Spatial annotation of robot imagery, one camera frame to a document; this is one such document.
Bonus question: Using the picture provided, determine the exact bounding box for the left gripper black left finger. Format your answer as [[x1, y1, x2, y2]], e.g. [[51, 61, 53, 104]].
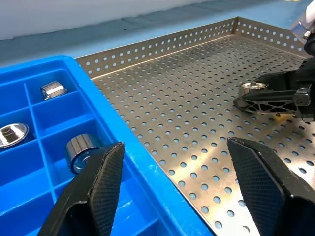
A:
[[36, 141, 126, 236]]

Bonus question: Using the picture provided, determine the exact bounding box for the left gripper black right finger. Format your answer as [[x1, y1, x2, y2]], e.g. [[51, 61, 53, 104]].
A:
[[226, 136, 315, 236]]

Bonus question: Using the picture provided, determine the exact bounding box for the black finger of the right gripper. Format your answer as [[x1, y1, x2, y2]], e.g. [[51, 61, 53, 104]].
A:
[[253, 70, 300, 91], [233, 89, 299, 115]]

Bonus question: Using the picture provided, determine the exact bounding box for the metal nut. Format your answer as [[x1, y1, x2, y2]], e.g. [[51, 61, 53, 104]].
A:
[[238, 82, 269, 99]]

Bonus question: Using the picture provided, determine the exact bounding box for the blue plastic compartment tray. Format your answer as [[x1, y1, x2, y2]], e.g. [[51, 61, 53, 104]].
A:
[[0, 55, 215, 236]]

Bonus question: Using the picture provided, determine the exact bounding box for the perforated steel tray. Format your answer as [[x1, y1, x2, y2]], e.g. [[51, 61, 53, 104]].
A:
[[75, 16, 315, 236]]

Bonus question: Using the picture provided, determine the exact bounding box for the small silver metal roller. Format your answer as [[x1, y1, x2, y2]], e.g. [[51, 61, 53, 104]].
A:
[[40, 80, 68, 101], [64, 133, 101, 175], [0, 122, 30, 149]]

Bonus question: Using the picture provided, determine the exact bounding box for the blue plastic table cover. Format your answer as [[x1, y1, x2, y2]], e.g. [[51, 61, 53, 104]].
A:
[[0, 0, 315, 74]]

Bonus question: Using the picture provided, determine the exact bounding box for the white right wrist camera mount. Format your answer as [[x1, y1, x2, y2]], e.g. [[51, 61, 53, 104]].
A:
[[289, 0, 315, 41]]

